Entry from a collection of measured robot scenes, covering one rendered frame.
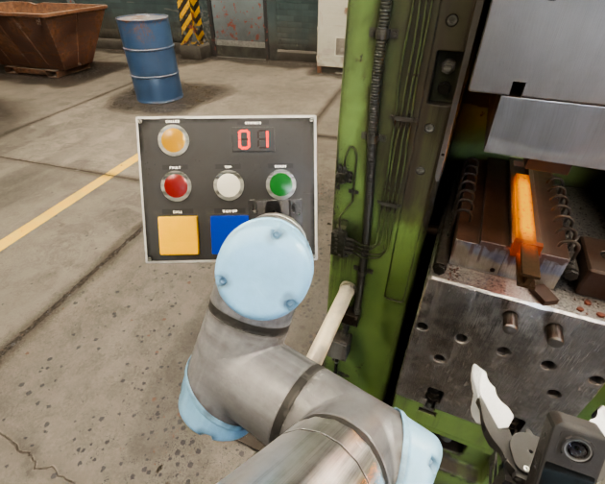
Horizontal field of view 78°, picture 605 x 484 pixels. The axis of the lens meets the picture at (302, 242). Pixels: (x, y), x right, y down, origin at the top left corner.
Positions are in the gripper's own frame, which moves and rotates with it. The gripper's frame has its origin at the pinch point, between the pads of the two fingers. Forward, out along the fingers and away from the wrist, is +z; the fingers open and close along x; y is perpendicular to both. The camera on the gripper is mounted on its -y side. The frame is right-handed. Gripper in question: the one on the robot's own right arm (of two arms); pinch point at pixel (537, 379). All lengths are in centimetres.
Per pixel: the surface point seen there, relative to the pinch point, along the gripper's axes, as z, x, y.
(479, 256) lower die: 30.6, -7.1, 5.0
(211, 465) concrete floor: 2, -69, 100
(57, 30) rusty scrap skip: 356, -548, 36
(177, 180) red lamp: 11, -64, -10
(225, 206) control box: 13, -55, -5
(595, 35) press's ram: 30.6, -3.4, -35.3
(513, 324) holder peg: 21.3, 1.1, 11.7
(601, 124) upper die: 30.6, 2.1, -23.8
